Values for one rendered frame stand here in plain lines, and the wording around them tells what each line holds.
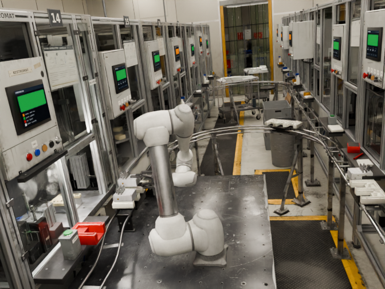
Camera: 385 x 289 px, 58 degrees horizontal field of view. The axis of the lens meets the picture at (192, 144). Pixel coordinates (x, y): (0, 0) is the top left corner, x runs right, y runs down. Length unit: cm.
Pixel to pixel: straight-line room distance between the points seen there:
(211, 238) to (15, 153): 102
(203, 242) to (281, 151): 311
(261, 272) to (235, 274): 13
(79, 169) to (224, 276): 120
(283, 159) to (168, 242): 325
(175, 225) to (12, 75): 101
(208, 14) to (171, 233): 869
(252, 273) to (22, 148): 124
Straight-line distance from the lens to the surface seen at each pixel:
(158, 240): 183
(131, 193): 228
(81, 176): 248
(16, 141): 162
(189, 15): 1018
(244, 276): 188
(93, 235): 184
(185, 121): 179
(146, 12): 1045
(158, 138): 177
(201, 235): 185
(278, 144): 479
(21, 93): 164
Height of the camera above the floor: 186
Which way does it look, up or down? 18 degrees down
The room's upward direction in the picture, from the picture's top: 6 degrees counter-clockwise
